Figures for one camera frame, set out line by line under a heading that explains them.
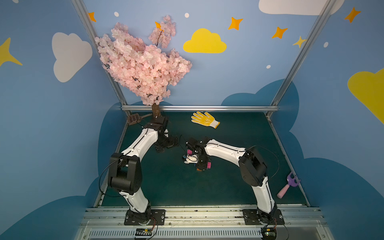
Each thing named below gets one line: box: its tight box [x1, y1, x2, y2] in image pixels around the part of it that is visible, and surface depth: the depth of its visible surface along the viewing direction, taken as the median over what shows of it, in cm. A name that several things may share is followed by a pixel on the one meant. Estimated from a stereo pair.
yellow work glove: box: [191, 111, 220, 129], surface depth 121 cm
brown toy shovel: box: [127, 113, 153, 125], surface depth 117 cm
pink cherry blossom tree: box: [95, 15, 192, 119], surface depth 77 cm
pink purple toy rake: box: [277, 171, 301, 199], surface depth 86 cm
